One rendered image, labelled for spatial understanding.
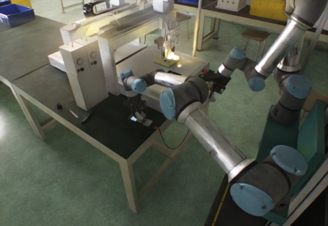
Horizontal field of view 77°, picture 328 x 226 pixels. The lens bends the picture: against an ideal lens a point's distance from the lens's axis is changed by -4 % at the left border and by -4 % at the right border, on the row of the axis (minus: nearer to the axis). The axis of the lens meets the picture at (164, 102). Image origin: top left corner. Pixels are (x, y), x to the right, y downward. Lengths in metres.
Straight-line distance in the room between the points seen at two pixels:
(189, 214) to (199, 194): 0.20
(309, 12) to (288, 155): 0.55
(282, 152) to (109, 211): 1.52
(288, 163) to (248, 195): 0.17
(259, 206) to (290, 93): 0.64
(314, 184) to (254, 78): 0.49
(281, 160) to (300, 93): 0.48
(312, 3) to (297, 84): 0.37
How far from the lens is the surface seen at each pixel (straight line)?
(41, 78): 2.21
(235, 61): 1.17
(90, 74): 1.56
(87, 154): 2.37
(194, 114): 0.78
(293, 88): 1.17
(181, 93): 0.81
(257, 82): 1.08
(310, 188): 1.05
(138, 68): 1.86
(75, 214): 2.07
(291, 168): 0.77
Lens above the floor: 1.78
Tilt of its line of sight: 39 degrees down
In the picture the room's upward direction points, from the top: straight up
